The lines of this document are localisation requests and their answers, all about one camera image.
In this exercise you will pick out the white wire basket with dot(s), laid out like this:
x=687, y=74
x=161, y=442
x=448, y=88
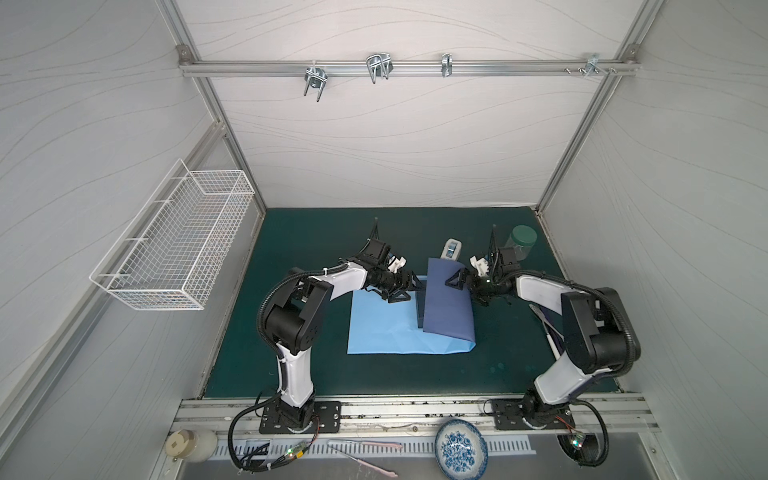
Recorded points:
x=169, y=256

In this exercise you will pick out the dark navy gift box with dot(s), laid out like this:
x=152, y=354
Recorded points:
x=420, y=305

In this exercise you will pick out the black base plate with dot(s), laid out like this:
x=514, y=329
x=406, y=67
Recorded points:
x=507, y=414
x=324, y=417

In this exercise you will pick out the white round container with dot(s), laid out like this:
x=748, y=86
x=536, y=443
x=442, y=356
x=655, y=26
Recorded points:
x=191, y=445

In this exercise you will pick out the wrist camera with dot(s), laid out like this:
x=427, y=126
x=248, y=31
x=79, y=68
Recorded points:
x=480, y=265
x=396, y=263

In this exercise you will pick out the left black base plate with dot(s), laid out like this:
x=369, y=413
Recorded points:
x=324, y=417

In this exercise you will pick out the right metal bracket clamp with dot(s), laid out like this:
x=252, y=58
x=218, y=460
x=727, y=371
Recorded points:
x=592, y=67

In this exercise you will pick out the middle metal hook clamp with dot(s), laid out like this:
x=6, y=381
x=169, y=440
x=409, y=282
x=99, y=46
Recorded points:
x=379, y=65

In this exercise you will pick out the green table mat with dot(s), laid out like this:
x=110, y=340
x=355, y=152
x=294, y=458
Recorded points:
x=511, y=349

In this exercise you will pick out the left metal hook clamp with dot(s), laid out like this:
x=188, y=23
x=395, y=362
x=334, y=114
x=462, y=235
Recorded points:
x=315, y=79

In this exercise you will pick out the aluminium top cross rail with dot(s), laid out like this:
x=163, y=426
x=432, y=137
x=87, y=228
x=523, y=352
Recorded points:
x=401, y=68

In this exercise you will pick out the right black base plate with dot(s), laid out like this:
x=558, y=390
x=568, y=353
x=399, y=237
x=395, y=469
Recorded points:
x=507, y=414

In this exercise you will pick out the light blue wrapping paper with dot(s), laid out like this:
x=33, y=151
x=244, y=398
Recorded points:
x=379, y=327

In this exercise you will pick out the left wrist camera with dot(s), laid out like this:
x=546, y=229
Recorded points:
x=396, y=263

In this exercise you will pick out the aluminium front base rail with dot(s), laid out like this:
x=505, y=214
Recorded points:
x=390, y=416

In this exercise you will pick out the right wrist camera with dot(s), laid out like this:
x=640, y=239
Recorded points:
x=480, y=265

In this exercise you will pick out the green lid clear jar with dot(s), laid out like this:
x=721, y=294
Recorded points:
x=521, y=240

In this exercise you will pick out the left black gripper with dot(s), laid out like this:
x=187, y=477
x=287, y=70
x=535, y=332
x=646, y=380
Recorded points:
x=402, y=287

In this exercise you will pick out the small metal ring clamp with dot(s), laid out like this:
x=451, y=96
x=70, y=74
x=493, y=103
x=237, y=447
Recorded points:
x=446, y=65

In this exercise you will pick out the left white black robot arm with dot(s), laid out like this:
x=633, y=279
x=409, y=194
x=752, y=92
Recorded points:
x=291, y=315

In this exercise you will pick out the blue white patterned plate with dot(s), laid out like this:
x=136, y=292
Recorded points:
x=460, y=450

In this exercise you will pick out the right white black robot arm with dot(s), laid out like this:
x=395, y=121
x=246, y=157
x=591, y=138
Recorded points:
x=588, y=326

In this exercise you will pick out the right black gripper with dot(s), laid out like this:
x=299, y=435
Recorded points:
x=475, y=285

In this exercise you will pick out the metal hook clamp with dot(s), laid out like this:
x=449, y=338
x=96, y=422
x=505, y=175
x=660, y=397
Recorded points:
x=315, y=79
x=379, y=65

